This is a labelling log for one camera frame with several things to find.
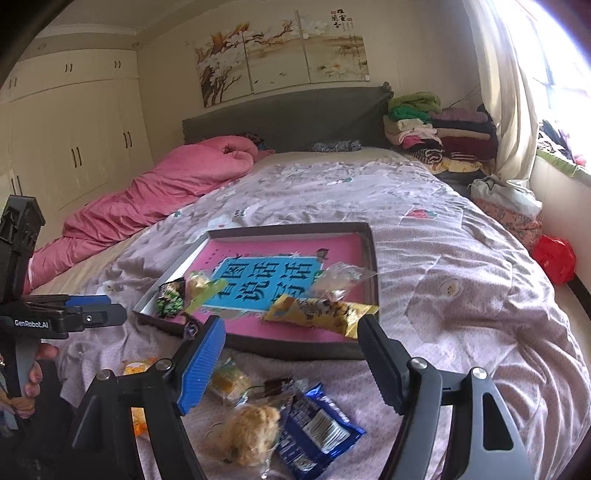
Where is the pink book with blue label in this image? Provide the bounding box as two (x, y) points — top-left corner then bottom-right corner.
(187, 233), (372, 344)

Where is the person's left hand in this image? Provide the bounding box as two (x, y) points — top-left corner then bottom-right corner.
(25, 344), (60, 398)

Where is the grey shallow tray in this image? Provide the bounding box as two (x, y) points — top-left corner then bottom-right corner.
(133, 222), (380, 361)

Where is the blue snack packet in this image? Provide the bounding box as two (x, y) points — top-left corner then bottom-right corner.
(274, 383), (366, 478)

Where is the small yellow cake packet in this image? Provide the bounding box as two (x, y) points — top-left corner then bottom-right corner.
(205, 357), (252, 407)

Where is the pile of folded clothes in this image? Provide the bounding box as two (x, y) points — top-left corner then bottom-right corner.
(383, 92), (500, 177)

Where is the yellow panda snack packet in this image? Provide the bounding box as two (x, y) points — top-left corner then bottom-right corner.
(264, 295), (380, 340)

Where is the grey headboard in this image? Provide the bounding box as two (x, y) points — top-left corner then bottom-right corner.
(181, 83), (389, 154)

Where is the dark patterned cloth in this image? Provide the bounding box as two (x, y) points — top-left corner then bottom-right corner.
(311, 140), (364, 153)

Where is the dark clothes heap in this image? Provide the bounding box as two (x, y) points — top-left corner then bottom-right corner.
(537, 119), (591, 168)

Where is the white plastic bag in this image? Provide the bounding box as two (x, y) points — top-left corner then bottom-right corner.
(468, 175), (544, 219)

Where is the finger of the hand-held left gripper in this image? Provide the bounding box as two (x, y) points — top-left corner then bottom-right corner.
(27, 294), (112, 310)
(61, 303), (128, 335)

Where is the green clear cake packet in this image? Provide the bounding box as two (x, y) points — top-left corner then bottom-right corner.
(184, 271), (232, 311)

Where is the dark brown snack packet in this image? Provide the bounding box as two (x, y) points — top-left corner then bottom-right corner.
(262, 377), (296, 398)

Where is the cream wardrobe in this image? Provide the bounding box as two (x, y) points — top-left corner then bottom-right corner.
(0, 48), (155, 259)

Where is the floral wall painting panel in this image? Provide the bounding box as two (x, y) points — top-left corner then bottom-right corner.
(242, 11), (308, 94)
(295, 2), (371, 85)
(193, 21), (253, 108)

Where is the orange cake packet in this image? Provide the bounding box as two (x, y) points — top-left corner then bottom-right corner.
(121, 356), (160, 437)

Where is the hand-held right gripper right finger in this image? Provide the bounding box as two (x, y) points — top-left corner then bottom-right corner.
(358, 315), (532, 480)

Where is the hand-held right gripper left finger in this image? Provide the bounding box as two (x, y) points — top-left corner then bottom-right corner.
(69, 316), (227, 480)

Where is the green pea packet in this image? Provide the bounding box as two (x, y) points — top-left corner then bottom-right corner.
(154, 281), (186, 320)

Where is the pink quilt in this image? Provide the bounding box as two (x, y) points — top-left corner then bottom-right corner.
(23, 135), (276, 296)

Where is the red plastic bag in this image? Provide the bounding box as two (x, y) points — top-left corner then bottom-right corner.
(531, 234), (578, 286)

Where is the clear crinkled snack packet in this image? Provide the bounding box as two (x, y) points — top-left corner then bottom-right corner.
(308, 262), (372, 298)

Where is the green window sill mat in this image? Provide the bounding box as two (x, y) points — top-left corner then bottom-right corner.
(536, 150), (591, 186)

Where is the pink floral cloth bundle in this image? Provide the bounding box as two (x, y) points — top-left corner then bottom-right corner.
(471, 198), (544, 251)

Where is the clear floss bread packet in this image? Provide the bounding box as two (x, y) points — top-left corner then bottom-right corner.
(215, 397), (284, 469)

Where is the cream curtain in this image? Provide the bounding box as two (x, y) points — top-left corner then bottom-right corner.
(466, 0), (544, 186)

